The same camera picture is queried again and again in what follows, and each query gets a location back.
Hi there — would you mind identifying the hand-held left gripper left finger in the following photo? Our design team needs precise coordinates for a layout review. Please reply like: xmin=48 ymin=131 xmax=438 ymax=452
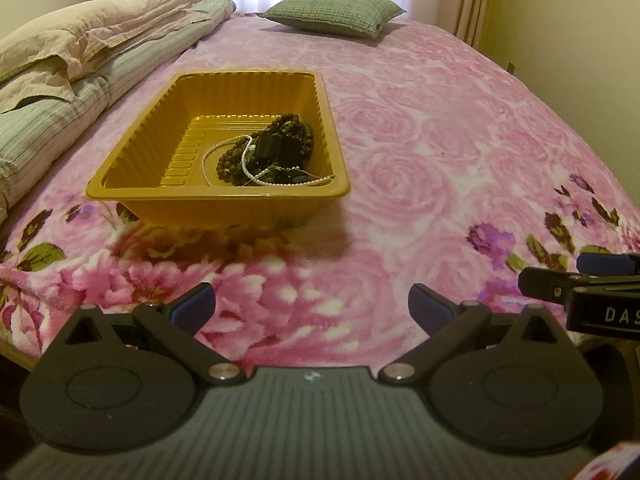
xmin=65 ymin=281 xmax=247 ymax=386

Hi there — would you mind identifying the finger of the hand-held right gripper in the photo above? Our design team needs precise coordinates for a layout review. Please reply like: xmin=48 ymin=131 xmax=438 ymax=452
xmin=517 ymin=266 xmax=640 ymax=306
xmin=576 ymin=253 xmax=640 ymax=277

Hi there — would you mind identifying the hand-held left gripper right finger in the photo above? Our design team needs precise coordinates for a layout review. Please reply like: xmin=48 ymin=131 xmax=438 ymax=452
xmin=377 ymin=282 xmax=568 ymax=386

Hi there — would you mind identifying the yellow plastic tray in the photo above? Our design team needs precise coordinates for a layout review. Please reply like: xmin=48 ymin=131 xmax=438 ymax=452
xmin=85 ymin=71 xmax=352 ymax=228

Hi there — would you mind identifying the white pearl necklace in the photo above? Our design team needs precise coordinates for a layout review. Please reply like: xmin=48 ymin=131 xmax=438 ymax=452
xmin=200 ymin=134 xmax=337 ymax=191

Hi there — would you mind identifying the black wristband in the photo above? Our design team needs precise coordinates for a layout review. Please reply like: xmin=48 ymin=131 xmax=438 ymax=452
xmin=249 ymin=132 xmax=301 ymax=163

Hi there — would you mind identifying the dark bead necklace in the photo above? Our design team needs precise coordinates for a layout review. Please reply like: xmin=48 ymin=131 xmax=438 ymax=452
xmin=260 ymin=113 xmax=316 ymax=161

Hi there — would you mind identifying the red white printed cloth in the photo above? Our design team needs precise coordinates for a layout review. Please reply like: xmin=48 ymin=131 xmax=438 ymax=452
xmin=570 ymin=440 xmax=640 ymax=480

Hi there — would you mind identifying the pink floral blanket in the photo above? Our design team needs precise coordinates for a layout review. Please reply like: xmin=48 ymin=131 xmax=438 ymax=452
xmin=0 ymin=10 xmax=640 ymax=381

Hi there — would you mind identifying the striped green quilt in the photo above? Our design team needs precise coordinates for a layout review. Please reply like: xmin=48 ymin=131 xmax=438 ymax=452
xmin=0 ymin=0 xmax=237 ymax=226

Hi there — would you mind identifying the beige pillow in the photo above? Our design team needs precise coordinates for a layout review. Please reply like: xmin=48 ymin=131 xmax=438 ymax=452
xmin=0 ymin=0 xmax=203 ymax=83
xmin=0 ymin=35 xmax=116 ymax=116

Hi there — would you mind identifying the beige patterned curtain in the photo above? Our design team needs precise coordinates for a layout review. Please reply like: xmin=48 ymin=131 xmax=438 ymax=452
xmin=440 ymin=0 xmax=496 ymax=48

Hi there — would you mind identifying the green checked pillow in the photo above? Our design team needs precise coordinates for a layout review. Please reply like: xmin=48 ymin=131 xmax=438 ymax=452
xmin=256 ymin=0 xmax=408 ymax=39

